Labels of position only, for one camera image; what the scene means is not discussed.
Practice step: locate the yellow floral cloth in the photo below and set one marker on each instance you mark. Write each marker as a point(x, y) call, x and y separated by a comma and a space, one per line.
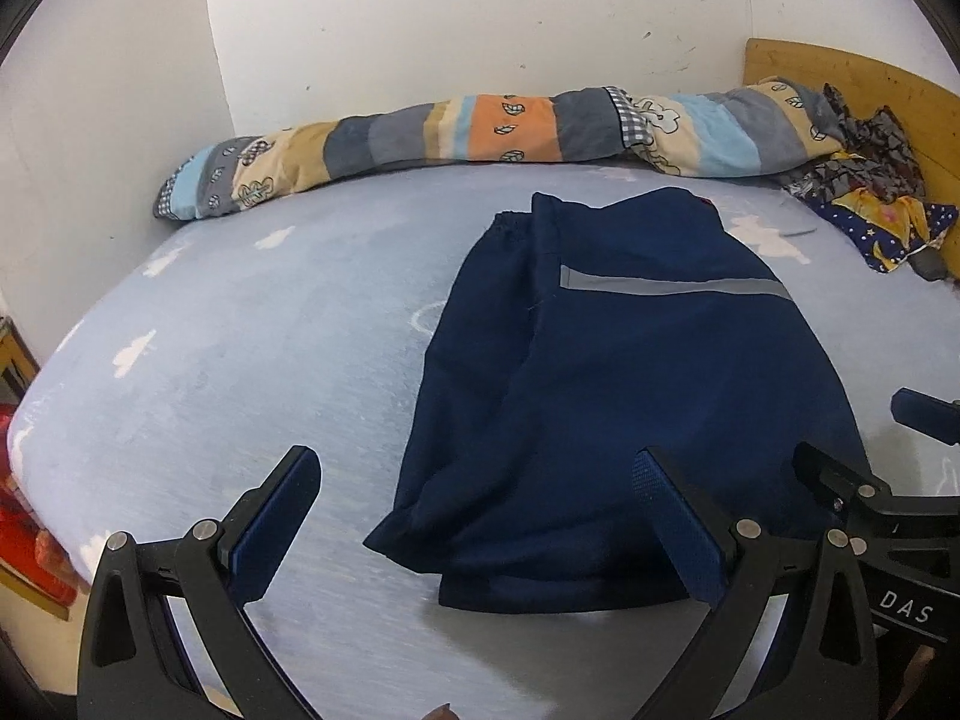
point(885, 234)

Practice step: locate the grey red patterned cloth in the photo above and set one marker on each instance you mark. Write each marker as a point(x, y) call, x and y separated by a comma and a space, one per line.
point(875, 154)

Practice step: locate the wooden headboard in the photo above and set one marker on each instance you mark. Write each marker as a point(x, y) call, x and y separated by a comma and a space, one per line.
point(928, 112)

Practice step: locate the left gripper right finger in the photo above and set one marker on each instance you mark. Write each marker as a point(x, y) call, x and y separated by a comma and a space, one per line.
point(821, 662)

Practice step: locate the navy star patterned cloth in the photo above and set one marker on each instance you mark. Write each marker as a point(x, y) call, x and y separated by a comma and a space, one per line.
point(941, 220)

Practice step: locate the wooden side table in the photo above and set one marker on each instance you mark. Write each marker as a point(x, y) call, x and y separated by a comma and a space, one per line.
point(18, 367)

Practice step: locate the patchwork long pillow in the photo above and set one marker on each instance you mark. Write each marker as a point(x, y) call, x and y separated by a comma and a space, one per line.
point(756, 130)

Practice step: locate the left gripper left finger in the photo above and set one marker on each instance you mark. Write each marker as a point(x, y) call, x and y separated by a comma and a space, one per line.
point(133, 663)

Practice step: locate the light blue cloud bedsheet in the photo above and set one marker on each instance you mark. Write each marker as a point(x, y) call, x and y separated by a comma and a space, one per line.
point(305, 322)

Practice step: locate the navy blue work jacket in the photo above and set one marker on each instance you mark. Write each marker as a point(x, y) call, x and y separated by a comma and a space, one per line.
point(575, 338)

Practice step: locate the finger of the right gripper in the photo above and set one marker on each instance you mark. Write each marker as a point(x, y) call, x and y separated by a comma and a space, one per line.
point(847, 495)
point(933, 417)

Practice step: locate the red bag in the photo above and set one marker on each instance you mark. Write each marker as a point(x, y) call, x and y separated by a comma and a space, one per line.
point(29, 551)

